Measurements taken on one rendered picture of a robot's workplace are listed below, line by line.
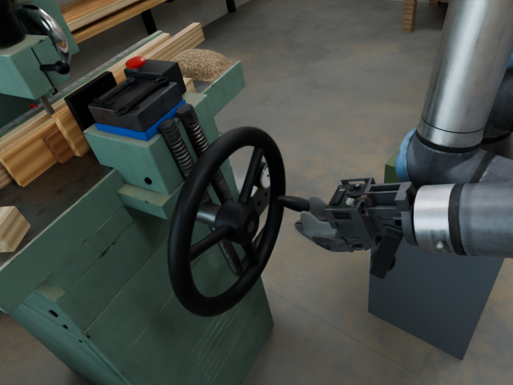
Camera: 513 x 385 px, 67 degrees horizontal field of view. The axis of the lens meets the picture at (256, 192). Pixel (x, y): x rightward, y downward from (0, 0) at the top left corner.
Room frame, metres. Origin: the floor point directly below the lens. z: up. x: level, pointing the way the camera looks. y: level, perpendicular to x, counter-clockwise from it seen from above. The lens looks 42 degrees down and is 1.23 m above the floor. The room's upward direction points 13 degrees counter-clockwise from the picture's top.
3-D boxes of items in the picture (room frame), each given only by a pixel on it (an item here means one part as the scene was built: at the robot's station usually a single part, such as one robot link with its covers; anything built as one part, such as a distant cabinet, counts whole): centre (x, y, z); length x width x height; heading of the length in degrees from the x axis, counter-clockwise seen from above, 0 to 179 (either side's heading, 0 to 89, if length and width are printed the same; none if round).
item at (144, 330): (0.70, 0.40, 0.35); 0.58 x 0.45 x 0.71; 52
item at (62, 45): (0.80, 0.33, 1.02); 0.12 x 0.03 x 0.12; 52
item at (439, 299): (0.66, -0.49, 0.27); 0.30 x 0.30 x 0.55; 43
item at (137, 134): (0.54, 0.13, 0.99); 0.13 x 0.11 x 0.06; 142
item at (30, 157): (0.60, 0.28, 0.93); 0.24 x 0.01 x 0.06; 142
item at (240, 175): (0.74, 0.03, 0.58); 0.12 x 0.08 x 0.08; 52
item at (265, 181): (0.70, -0.02, 0.65); 0.06 x 0.04 x 0.08; 142
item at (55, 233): (0.58, 0.20, 0.87); 0.61 x 0.30 x 0.06; 142
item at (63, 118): (0.62, 0.22, 0.94); 0.16 x 0.02 x 0.08; 142
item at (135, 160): (0.53, 0.13, 0.91); 0.15 x 0.14 x 0.09; 142
